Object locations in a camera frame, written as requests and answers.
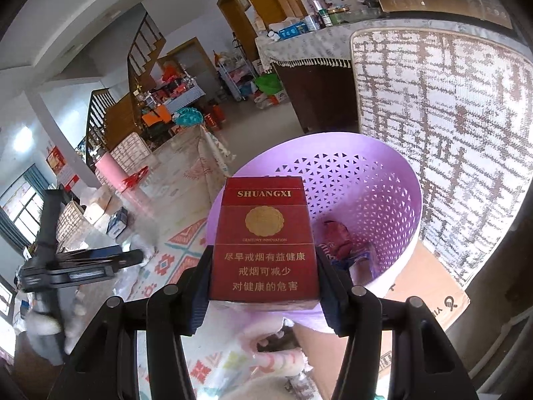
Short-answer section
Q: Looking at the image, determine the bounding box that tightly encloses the green plastic bag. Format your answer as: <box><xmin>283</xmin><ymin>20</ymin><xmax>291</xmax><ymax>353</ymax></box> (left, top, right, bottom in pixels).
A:
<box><xmin>255</xmin><ymin>74</ymin><xmax>286</xmax><ymax>95</ymax></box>

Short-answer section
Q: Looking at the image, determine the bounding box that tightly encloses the purple perforated plastic basket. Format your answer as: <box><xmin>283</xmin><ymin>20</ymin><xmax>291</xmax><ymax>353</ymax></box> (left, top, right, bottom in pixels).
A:
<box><xmin>207</xmin><ymin>132</ymin><xmax>423</xmax><ymax>334</ymax></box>

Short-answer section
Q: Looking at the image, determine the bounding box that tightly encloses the metal wire rack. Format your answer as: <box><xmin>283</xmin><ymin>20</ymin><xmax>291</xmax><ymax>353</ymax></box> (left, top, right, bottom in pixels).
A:
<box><xmin>219</xmin><ymin>55</ymin><xmax>259</xmax><ymax>101</ymax></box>

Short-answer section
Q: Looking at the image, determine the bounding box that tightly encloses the window with teal curtain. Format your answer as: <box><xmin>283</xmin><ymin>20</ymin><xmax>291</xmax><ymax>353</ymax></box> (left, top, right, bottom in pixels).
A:
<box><xmin>0</xmin><ymin>166</ymin><xmax>48</xmax><ymax>253</ymax></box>

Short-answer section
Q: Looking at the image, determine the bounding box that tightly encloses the sideboard with fringed cloth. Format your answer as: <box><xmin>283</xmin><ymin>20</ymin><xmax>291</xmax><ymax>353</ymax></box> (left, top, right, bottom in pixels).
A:
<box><xmin>255</xmin><ymin>19</ymin><xmax>533</xmax><ymax>134</ymax></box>

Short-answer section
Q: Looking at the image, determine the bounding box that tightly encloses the wooden staircase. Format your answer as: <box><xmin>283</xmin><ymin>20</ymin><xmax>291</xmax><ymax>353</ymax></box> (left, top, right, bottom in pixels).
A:
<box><xmin>85</xmin><ymin>12</ymin><xmax>167</xmax><ymax>157</ymax></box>

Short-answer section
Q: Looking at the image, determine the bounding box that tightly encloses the row of jars and cans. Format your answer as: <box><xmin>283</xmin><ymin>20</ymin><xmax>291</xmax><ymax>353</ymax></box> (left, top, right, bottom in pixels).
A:
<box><xmin>266</xmin><ymin>0</ymin><xmax>384</xmax><ymax>42</ymax></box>

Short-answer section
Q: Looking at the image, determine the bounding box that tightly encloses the dark red cigarette box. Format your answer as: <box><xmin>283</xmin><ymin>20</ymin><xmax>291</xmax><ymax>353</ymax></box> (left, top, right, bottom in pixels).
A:
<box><xmin>208</xmin><ymin>176</ymin><xmax>321</xmax><ymax>310</ymax></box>

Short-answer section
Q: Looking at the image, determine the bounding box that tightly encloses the red wrapper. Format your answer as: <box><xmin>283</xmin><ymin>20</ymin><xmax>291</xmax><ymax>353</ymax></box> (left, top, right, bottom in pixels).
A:
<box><xmin>320</xmin><ymin>220</ymin><xmax>363</xmax><ymax>263</ymax></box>

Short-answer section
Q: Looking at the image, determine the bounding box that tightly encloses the brown cardboard box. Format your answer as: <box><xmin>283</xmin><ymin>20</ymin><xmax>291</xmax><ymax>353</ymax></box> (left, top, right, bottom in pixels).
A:
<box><xmin>377</xmin><ymin>244</ymin><xmax>471</xmax><ymax>384</ymax></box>

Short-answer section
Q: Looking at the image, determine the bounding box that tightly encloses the patterned cover chair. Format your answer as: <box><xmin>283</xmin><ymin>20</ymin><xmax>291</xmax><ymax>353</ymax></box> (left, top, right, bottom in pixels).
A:
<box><xmin>350</xmin><ymin>29</ymin><xmax>530</xmax><ymax>284</ymax></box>
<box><xmin>56</xmin><ymin>200</ymin><xmax>90</xmax><ymax>242</ymax></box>
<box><xmin>110</xmin><ymin>132</ymin><xmax>153</xmax><ymax>170</ymax></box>

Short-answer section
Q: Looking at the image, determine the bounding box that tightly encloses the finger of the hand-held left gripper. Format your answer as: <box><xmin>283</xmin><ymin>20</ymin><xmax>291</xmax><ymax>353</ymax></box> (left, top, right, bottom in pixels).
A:
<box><xmin>62</xmin><ymin>269</ymin><xmax>119</xmax><ymax>285</ymax></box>
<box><xmin>62</xmin><ymin>247</ymin><xmax>144</xmax><ymax>269</ymax></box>

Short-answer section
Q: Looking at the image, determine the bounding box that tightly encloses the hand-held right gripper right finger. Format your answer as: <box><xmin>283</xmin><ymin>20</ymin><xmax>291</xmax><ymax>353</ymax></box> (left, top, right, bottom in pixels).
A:
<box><xmin>315</xmin><ymin>244</ymin><xmax>479</xmax><ymax>400</ymax></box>

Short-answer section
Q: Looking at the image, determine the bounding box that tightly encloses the pile of colourful goods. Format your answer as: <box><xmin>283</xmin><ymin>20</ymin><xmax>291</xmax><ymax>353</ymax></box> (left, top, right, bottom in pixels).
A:
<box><xmin>137</xmin><ymin>62</ymin><xmax>207</xmax><ymax>136</ymax></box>

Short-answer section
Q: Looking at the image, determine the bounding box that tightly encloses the wooden door frame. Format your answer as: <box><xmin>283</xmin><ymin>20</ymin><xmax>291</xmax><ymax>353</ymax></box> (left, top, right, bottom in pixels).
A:
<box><xmin>217</xmin><ymin>0</ymin><xmax>267</xmax><ymax>53</ymax></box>

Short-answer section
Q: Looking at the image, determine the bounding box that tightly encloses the pink tumbler with steel lid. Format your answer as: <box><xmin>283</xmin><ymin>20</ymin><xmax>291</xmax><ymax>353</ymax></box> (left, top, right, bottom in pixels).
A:
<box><xmin>95</xmin><ymin>152</ymin><xmax>126</xmax><ymax>185</ymax></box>

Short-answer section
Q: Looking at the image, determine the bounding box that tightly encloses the small red plastic item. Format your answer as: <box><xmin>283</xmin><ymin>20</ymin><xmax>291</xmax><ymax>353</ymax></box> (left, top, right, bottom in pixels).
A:
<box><xmin>121</xmin><ymin>166</ymin><xmax>150</xmax><ymax>190</ymax></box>

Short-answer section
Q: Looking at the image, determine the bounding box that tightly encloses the blue packaging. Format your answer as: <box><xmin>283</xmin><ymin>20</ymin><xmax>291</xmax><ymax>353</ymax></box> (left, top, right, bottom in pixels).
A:
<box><xmin>333</xmin><ymin>250</ymin><xmax>377</xmax><ymax>284</ymax></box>

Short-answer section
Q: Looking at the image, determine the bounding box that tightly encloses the small white box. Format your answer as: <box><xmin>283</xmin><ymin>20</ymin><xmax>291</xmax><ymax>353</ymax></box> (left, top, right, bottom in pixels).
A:
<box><xmin>106</xmin><ymin>207</ymin><xmax>129</xmax><ymax>239</ymax></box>

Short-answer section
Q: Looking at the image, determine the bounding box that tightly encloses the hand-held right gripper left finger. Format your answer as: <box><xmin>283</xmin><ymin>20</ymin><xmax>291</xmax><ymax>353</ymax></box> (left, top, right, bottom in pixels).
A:
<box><xmin>48</xmin><ymin>245</ymin><xmax>215</xmax><ymax>400</ymax></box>

